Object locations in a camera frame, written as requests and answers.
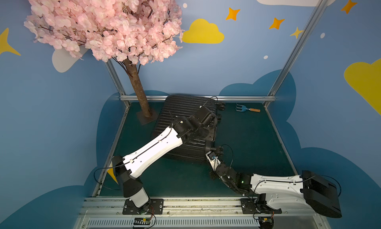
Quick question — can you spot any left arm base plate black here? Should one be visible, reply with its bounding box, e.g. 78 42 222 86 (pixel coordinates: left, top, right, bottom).
122 198 164 215

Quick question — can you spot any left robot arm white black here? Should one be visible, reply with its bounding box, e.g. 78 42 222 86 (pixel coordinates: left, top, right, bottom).
108 106 218 210

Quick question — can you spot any yellow black work glove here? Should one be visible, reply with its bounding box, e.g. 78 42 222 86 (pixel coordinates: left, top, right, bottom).
107 162 119 184

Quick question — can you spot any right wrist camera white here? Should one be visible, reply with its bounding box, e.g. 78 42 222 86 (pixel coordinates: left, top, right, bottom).
205 151 221 172

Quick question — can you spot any blue garden fork wooden handle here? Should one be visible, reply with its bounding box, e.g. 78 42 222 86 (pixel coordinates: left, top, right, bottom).
236 104 261 113

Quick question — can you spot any small green circuit board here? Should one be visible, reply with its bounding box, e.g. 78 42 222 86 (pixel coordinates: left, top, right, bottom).
134 218 151 226

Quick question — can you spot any black ribbed hard-shell suitcase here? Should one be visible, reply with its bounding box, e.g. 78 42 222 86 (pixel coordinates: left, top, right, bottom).
151 95 226 164

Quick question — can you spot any pink blossom artificial tree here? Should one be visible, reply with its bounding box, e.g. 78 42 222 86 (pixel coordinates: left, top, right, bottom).
24 0 182 121

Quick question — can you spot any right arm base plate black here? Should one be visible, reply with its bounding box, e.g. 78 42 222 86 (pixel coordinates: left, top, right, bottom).
240 198 282 215

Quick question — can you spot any aluminium frame post left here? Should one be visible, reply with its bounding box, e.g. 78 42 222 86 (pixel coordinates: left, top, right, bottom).
105 60 130 108

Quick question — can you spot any aluminium frame post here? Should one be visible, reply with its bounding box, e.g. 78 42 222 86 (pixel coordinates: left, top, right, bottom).
105 60 130 108
264 0 329 109

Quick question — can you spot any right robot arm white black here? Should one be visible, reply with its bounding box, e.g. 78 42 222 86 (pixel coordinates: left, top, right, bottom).
205 150 342 218

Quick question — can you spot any aluminium frame post right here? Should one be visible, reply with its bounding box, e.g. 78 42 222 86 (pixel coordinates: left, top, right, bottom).
264 0 329 109

